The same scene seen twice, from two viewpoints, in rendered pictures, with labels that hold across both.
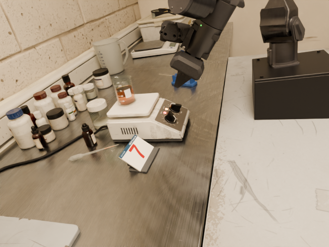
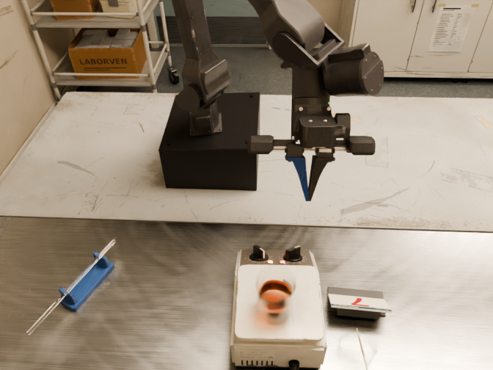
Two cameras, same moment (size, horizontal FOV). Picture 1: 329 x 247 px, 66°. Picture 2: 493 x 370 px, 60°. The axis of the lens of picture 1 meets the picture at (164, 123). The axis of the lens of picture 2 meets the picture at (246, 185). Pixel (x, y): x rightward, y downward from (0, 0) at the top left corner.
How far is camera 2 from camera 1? 0.89 m
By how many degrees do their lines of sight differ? 81
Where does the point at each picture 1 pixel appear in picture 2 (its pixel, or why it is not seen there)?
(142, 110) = (307, 276)
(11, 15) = not seen: outside the picture
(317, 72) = (257, 106)
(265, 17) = (209, 81)
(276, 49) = (212, 111)
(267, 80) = not seen: hidden behind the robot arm
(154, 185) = (400, 278)
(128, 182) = (405, 310)
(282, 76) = (254, 128)
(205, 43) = not seen: hidden behind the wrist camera
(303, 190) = (370, 170)
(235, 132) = (285, 208)
